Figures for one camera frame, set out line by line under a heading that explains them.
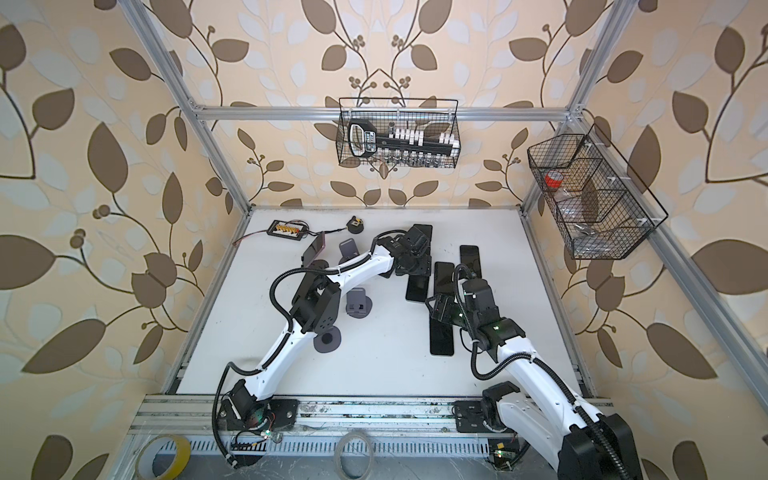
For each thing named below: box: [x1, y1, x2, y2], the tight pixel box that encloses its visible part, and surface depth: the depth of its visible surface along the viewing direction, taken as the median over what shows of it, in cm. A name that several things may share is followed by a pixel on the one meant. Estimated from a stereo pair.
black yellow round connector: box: [346, 215, 364, 235], surface depth 114 cm
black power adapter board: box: [266, 218, 309, 241], surface depth 114 cm
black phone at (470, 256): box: [460, 245, 482, 278], surface depth 110 cm
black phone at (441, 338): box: [429, 317, 454, 356], surface depth 87 cm
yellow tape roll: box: [135, 434, 191, 480], surface depth 68 cm
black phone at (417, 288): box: [405, 274, 430, 303], surface depth 98 cm
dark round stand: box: [313, 326, 342, 353], surface depth 88 cm
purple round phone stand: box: [338, 238, 360, 265], surface depth 100 cm
